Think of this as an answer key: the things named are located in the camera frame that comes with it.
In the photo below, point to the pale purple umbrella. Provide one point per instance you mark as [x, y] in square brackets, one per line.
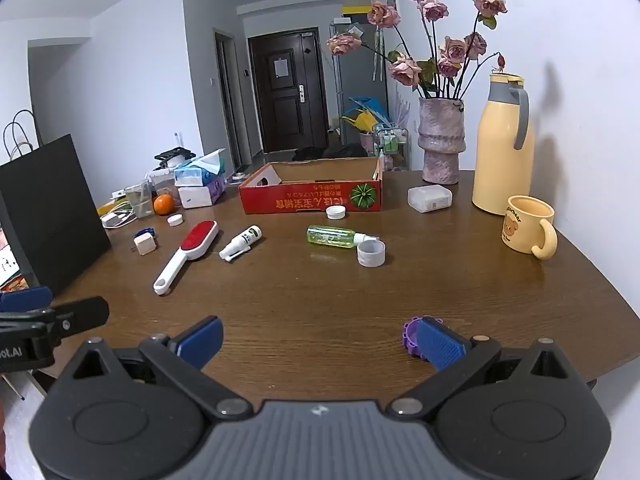
[400, 112]

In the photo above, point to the colourful printed booklet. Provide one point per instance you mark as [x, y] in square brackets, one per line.
[10, 265]

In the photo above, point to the purple and white tissue pack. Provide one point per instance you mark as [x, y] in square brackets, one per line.
[195, 197]

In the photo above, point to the blue tissue pack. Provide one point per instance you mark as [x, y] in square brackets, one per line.
[195, 172]

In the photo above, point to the pink waste bin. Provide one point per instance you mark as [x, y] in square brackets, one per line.
[367, 142]

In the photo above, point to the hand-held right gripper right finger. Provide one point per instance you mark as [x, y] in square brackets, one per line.
[440, 342]

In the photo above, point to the clear glass cup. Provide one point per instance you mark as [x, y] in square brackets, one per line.
[141, 202]

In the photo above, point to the wide white bottle cap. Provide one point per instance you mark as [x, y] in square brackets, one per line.
[335, 213]

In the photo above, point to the white mop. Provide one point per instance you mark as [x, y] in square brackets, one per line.
[176, 142]

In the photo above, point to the dark brown entrance door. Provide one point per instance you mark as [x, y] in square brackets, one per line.
[290, 105]

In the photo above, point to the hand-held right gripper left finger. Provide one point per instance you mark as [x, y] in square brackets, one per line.
[202, 342]

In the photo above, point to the translucent plastic case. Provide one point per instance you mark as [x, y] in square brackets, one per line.
[429, 199]

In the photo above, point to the yellow bear mug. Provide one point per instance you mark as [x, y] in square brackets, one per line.
[522, 232]

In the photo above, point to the white charger plug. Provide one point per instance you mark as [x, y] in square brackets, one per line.
[145, 246]

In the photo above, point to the purple toy gear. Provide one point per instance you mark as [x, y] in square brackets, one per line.
[411, 337]

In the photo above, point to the pink ceramic vase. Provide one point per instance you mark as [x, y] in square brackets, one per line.
[440, 135]

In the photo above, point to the blue plastic item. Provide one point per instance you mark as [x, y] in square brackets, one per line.
[370, 105]

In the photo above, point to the small white cap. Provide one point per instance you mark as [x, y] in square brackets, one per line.
[175, 219]

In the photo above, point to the bunch of dried pink roses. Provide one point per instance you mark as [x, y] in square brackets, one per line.
[455, 50]

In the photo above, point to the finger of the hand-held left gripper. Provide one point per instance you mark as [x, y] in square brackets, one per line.
[80, 312]
[25, 299]

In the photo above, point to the yellow thermos jug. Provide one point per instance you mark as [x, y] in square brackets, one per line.
[500, 160]

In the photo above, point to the hanging folded umbrellas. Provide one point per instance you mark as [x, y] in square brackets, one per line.
[378, 55]

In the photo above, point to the white appliance with black clips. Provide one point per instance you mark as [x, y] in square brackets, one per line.
[162, 180]

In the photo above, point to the yellow storage box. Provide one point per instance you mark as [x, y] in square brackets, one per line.
[356, 2]

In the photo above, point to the black folding stand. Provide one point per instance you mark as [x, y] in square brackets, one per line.
[175, 155]

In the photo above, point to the orange fruit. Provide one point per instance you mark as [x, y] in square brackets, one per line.
[164, 205]

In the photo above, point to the red cardboard box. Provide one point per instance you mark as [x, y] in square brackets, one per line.
[300, 202]

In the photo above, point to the white tape roll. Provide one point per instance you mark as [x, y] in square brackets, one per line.
[370, 260]

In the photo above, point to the green spray bottle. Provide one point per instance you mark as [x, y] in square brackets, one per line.
[330, 236]

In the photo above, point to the black paper bag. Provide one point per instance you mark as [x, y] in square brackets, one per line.
[50, 210]

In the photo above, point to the red and white lint brush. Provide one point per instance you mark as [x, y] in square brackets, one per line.
[197, 240]

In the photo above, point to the dark wooden doorframe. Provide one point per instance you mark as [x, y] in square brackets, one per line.
[225, 100]

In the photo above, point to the black garbage bag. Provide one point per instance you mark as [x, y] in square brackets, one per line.
[330, 152]

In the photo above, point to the grey refrigerator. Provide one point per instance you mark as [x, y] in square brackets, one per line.
[352, 80]

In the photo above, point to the white spray bottle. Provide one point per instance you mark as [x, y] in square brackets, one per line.
[244, 241]

